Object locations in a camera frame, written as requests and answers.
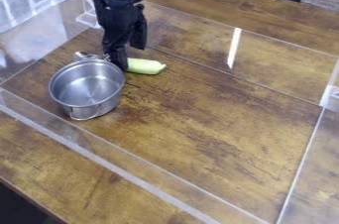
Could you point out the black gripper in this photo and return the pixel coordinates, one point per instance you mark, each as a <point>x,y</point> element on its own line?
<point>124,27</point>

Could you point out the green handled metal spoon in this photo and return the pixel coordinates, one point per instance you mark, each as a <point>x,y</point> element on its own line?
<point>136,65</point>

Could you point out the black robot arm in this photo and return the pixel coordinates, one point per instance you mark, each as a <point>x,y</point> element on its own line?
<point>124,25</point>

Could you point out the small steel pot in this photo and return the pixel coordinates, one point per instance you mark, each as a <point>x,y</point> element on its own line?
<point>86,87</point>

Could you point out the clear acrylic triangle bracket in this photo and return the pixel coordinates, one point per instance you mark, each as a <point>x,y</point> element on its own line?
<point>87,17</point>

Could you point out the clear acrylic enclosure panel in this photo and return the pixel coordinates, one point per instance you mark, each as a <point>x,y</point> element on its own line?
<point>168,186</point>

